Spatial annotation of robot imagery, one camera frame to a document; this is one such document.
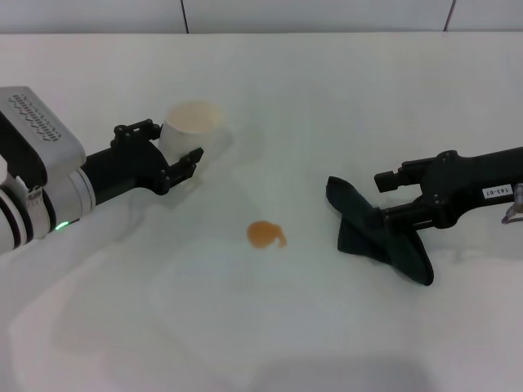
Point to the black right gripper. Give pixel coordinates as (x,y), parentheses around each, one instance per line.
(461,183)

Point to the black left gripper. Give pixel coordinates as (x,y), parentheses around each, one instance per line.
(126,167)

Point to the white paper cup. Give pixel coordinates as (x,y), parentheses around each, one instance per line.
(188,130)

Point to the dark blue rag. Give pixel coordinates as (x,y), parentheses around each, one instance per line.
(367,237)

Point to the brown water stain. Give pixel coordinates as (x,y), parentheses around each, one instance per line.
(263,234)

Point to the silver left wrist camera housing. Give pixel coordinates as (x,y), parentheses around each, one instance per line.
(41,122)

